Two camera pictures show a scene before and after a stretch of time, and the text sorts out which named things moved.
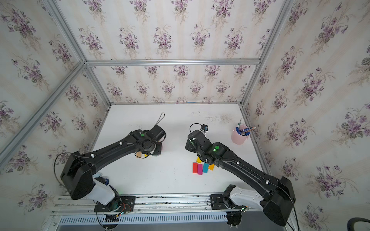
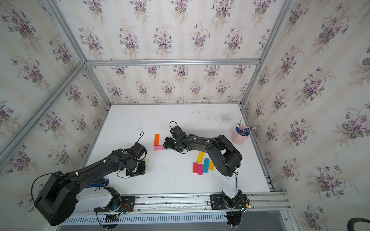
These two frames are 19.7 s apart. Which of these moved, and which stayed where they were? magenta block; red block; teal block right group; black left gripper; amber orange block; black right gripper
Moved: black left gripper; black right gripper
Stayed: magenta block; red block; amber orange block; teal block right group
